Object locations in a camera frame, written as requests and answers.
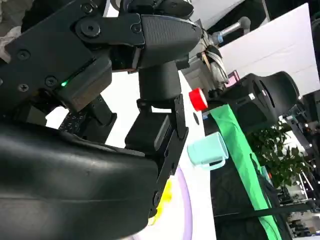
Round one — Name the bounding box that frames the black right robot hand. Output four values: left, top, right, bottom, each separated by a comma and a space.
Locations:
0, 0, 203, 240

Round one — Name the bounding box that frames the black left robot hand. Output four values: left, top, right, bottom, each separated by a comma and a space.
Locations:
117, 0, 196, 18

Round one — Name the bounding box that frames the orange white toy bread roll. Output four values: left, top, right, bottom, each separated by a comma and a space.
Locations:
147, 179, 174, 226

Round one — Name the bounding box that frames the grey striped fabric bundle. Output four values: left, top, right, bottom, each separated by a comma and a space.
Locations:
199, 46, 229, 86

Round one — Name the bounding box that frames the pink box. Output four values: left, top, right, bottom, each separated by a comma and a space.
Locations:
228, 71, 240, 86

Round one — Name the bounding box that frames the red tape roll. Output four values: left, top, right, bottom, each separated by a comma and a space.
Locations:
188, 87, 209, 111

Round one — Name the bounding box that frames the white panel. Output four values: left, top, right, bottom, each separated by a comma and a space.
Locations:
217, 2, 320, 97

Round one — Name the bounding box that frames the lilac plate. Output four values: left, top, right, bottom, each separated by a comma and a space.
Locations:
131, 166, 193, 240

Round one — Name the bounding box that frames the black chair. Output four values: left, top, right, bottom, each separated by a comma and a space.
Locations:
221, 71, 301, 131

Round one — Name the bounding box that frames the beige crumpled cloth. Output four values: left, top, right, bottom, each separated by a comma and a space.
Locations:
0, 26, 22, 63

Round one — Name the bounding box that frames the pale green mug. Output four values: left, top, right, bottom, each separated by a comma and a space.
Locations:
186, 131, 229, 172

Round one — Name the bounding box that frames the green cloth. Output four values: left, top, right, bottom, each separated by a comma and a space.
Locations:
211, 103, 285, 240

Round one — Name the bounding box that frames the black table skirt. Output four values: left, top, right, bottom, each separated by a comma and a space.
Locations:
210, 117, 293, 240

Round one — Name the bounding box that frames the green potted plant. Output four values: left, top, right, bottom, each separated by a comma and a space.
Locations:
246, 121, 313, 188

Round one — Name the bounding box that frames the silver tripod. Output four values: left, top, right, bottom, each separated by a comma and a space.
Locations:
297, 171, 316, 198

